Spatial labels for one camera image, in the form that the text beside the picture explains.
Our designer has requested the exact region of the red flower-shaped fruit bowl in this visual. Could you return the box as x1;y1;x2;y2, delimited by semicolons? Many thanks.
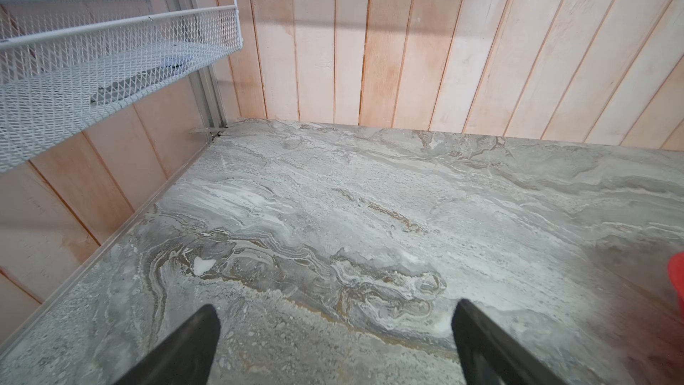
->
667;252;684;315

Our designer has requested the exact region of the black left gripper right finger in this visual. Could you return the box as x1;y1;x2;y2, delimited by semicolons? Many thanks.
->
452;299;563;385

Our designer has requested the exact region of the white wire mesh shelf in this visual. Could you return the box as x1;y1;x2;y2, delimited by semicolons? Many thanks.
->
1;0;244;171

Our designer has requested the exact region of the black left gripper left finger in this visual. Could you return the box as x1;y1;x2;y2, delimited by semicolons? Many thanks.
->
117;304;221;385

